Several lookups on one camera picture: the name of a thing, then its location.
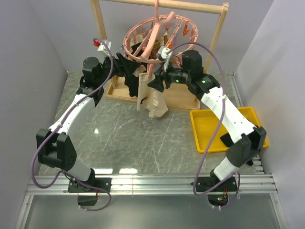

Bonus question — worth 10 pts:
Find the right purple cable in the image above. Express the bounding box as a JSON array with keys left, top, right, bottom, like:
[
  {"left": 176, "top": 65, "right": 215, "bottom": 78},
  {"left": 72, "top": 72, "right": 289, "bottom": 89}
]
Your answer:
[{"left": 166, "top": 42, "right": 240, "bottom": 209}]

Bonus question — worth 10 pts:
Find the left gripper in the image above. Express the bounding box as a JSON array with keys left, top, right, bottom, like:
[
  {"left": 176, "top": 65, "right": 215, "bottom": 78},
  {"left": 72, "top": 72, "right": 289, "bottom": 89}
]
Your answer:
[{"left": 97, "top": 52, "right": 141, "bottom": 85}]

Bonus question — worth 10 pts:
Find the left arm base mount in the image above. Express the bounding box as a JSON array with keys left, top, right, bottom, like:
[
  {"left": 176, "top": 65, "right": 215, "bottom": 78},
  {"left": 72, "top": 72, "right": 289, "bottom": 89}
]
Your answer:
[{"left": 67, "top": 177, "right": 112, "bottom": 212}]

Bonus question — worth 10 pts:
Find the brown underwear on hanger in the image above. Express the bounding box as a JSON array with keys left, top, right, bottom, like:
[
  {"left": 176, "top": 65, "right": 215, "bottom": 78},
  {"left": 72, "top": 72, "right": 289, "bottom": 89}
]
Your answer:
[{"left": 151, "top": 33, "right": 171, "bottom": 59}]

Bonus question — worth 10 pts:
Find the aluminium mounting rail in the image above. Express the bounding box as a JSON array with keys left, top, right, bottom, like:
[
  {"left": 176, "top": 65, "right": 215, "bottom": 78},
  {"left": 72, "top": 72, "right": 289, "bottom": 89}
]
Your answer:
[{"left": 15, "top": 174, "right": 277, "bottom": 229}]

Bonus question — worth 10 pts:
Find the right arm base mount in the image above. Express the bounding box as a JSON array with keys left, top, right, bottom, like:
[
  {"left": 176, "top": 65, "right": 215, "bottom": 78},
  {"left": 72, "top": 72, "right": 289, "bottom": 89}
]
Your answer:
[{"left": 191, "top": 175, "right": 241, "bottom": 210}]

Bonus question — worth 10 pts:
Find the pink round clip hanger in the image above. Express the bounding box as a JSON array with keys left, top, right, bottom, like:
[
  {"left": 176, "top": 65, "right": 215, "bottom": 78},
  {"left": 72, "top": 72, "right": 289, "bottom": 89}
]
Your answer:
[{"left": 122, "top": 0, "right": 198, "bottom": 76}]

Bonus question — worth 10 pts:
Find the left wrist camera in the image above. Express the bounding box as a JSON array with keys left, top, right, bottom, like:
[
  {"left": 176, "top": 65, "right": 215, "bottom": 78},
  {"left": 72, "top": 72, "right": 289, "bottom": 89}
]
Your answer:
[{"left": 93, "top": 38, "right": 112, "bottom": 53}]

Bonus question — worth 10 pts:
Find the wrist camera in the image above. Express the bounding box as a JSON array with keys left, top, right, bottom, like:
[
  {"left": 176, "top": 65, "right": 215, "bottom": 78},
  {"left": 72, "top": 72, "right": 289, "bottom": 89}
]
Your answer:
[
  {"left": 156, "top": 46, "right": 172, "bottom": 72},
  {"left": 93, "top": 38, "right": 112, "bottom": 53}
]

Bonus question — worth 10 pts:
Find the black underwear on hanger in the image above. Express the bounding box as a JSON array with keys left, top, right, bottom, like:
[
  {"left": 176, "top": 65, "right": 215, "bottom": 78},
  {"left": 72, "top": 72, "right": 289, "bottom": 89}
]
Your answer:
[{"left": 124, "top": 42, "right": 147, "bottom": 97}]

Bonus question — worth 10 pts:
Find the black underwear in tray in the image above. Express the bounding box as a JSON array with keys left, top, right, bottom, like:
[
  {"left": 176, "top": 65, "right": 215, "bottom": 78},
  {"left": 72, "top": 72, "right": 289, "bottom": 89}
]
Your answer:
[{"left": 219, "top": 116, "right": 263, "bottom": 167}]

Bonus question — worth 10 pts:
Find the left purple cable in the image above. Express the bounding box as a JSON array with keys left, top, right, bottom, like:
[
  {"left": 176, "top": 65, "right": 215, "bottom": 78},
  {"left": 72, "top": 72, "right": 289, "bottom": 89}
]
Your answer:
[{"left": 30, "top": 38, "right": 112, "bottom": 212}]

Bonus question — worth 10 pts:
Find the wooden hanging rack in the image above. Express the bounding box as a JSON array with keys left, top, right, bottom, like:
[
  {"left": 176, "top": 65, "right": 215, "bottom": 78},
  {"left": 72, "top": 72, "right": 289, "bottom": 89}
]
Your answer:
[{"left": 90, "top": 0, "right": 229, "bottom": 112}]

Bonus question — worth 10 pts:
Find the purple cable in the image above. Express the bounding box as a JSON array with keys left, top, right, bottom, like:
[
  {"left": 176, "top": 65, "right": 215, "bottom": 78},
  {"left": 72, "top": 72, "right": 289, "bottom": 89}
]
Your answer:
[
  {"left": 166, "top": 42, "right": 240, "bottom": 209},
  {"left": 30, "top": 38, "right": 112, "bottom": 212}
]

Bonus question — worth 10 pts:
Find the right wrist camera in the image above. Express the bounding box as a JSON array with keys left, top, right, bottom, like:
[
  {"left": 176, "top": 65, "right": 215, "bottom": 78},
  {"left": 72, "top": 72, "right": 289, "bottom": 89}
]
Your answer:
[{"left": 156, "top": 46, "right": 172, "bottom": 72}]

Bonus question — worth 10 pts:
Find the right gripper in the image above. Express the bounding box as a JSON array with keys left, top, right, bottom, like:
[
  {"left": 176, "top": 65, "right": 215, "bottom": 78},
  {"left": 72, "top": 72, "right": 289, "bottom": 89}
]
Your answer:
[{"left": 148, "top": 60, "right": 192, "bottom": 93}]

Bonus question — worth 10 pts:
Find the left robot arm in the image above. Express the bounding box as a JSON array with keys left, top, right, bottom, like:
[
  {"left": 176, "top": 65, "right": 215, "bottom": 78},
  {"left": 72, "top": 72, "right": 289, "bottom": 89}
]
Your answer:
[{"left": 35, "top": 53, "right": 141, "bottom": 192}]

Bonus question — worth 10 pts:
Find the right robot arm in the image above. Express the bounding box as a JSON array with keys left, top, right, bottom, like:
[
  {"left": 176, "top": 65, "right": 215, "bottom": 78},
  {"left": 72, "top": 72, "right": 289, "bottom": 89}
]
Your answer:
[{"left": 148, "top": 47, "right": 266, "bottom": 191}]

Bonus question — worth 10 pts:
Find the beige boxer underwear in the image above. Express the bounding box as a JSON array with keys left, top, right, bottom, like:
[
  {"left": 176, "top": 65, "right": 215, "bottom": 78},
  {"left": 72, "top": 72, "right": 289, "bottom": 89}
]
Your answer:
[{"left": 137, "top": 73, "right": 168, "bottom": 118}]

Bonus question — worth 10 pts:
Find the yellow plastic tray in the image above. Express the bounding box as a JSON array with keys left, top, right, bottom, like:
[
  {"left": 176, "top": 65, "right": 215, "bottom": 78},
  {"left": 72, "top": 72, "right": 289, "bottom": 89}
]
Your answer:
[{"left": 190, "top": 107, "right": 261, "bottom": 154}]

